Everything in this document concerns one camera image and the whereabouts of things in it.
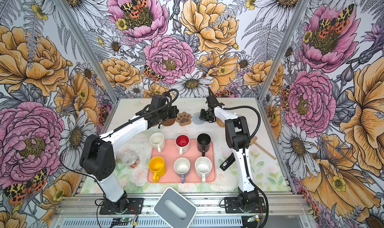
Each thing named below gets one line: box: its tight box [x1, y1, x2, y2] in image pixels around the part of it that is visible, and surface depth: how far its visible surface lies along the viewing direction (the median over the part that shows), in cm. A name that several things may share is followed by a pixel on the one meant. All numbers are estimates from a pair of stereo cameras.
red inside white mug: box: [175, 134, 190, 156], surface depth 91 cm
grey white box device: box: [153, 187, 197, 228], surface depth 71 cm
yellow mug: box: [148, 156, 166, 183], surface depth 81 cm
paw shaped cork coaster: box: [175, 112, 192, 127], surface depth 111 cm
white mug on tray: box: [194, 156, 213, 183], surface depth 82 cm
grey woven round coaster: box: [192, 112, 205, 126], surface depth 111 cm
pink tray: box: [147, 139, 216, 183], surface depth 88 cm
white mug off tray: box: [149, 132, 165, 153], surface depth 91 cm
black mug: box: [197, 133, 212, 157], surface depth 92 cm
